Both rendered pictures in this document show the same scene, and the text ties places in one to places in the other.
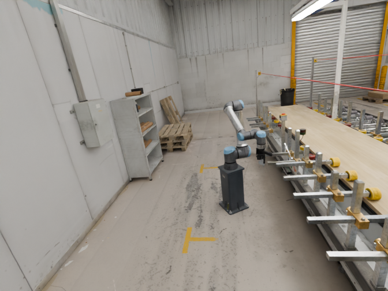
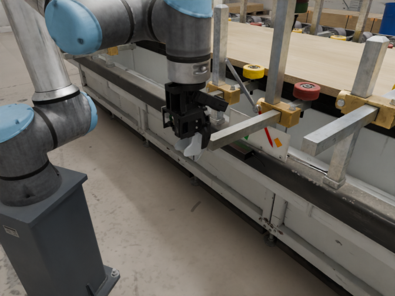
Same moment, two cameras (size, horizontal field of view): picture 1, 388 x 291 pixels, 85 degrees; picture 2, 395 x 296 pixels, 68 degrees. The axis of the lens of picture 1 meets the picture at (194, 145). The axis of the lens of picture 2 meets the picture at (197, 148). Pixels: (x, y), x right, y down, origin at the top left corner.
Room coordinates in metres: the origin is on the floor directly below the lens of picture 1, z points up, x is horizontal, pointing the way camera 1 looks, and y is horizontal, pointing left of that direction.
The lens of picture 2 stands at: (1.58, -0.24, 1.23)
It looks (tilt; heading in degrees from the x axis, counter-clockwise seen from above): 32 degrees down; 312
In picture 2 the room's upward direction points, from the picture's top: straight up
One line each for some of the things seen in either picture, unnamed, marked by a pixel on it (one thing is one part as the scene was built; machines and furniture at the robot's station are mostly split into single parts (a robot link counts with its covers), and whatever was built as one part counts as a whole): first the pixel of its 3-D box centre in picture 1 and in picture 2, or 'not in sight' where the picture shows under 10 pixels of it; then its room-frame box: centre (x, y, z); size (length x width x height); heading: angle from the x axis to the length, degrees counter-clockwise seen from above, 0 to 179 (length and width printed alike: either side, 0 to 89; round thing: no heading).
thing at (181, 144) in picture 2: not in sight; (184, 144); (2.00, -0.68, 0.86); 0.06 x 0.03 x 0.09; 81
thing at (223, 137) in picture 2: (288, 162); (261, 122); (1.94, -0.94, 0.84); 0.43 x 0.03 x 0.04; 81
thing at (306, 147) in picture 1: (305, 169); (348, 133); (1.72, -1.00, 0.86); 0.03 x 0.03 x 0.48; 81
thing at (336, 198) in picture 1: (334, 193); not in sight; (1.21, -0.91, 0.95); 0.13 x 0.06 x 0.05; 171
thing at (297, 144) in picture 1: (297, 152); (275, 81); (1.97, -1.04, 0.93); 0.03 x 0.03 x 0.48; 81
